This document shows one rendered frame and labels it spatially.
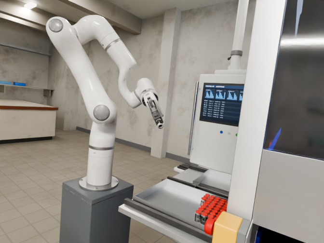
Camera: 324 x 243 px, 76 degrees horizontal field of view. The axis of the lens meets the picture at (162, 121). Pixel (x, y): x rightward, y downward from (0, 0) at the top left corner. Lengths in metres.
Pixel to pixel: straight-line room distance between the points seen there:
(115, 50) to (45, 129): 5.03
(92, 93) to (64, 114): 6.43
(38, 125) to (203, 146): 4.72
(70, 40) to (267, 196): 0.90
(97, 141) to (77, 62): 0.36
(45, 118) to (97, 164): 4.90
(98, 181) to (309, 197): 0.82
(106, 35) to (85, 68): 0.18
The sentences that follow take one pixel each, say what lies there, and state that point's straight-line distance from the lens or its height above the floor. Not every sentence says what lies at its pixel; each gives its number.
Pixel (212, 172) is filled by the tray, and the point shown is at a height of 0.90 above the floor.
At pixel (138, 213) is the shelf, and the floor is 0.88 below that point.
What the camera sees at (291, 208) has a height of 1.09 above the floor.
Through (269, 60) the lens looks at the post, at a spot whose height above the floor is 1.43.
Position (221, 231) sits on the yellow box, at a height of 1.02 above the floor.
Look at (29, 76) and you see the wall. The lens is 8.28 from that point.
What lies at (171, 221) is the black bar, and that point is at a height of 0.90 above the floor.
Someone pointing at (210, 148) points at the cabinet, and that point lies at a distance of 1.70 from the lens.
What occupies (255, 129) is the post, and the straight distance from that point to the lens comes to 0.57.
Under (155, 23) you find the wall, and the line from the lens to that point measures 5.44.
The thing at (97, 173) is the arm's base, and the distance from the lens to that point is 1.05.
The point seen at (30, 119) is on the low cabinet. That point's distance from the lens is 5.75.
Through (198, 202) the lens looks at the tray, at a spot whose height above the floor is 0.88.
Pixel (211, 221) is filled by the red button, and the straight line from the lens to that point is 0.60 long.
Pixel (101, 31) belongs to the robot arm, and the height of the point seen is 1.58.
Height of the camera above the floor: 1.31
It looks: 6 degrees down
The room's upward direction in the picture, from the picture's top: 6 degrees clockwise
